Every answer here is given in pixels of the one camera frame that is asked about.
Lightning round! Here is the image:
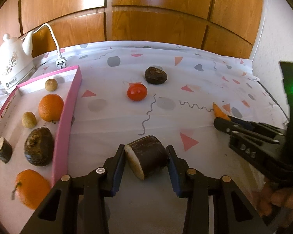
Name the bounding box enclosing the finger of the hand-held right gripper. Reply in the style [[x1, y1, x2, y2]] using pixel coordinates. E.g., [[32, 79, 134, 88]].
[[213, 117, 280, 145], [231, 117, 284, 137]]

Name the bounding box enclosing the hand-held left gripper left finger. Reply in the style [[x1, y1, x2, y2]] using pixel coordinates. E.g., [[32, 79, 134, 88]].
[[20, 144, 126, 234]]

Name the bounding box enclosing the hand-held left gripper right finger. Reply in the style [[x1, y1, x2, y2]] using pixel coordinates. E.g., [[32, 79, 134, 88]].
[[166, 145, 270, 234]]

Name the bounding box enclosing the small carrot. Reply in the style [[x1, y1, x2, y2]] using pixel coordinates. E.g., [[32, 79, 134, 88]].
[[212, 102, 231, 121]]

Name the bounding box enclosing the dark sugarcane piece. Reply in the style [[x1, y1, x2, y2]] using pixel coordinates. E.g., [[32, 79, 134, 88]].
[[124, 136, 170, 180], [0, 137, 13, 164]]

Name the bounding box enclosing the pink shallow box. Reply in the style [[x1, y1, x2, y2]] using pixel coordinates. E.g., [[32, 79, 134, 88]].
[[0, 65, 82, 210]]

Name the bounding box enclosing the dark water chestnut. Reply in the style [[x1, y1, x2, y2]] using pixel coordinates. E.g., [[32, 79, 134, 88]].
[[24, 127, 54, 167], [145, 66, 168, 85]]

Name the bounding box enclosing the orange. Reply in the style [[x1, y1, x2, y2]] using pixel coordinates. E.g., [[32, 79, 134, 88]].
[[38, 94, 64, 123], [11, 169, 52, 210]]

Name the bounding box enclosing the small tan fruit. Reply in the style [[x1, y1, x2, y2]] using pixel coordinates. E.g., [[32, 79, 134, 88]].
[[22, 112, 37, 129], [45, 78, 58, 92]]

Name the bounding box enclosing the person's right hand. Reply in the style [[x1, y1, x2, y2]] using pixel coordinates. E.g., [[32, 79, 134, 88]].
[[255, 178, 293, 227]]

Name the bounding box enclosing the white patterned tablecloth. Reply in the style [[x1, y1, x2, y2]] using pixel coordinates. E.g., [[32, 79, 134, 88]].
[[0, 40, 291, 234]]

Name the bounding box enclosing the red tomato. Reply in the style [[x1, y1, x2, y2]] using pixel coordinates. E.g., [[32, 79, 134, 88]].
[[127, 83, 147, 101]]

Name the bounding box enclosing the wooden wardrobe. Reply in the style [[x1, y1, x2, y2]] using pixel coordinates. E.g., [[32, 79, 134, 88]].
[[0, 0, 264, 60]]

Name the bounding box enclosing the white ceramic electric kettle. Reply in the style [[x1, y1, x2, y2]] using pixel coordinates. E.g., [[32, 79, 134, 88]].
[[0, 32, 36, 93]]

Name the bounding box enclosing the white power cord with plug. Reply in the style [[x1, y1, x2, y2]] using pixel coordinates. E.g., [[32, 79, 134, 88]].
[[32, 23, 67, 69]]

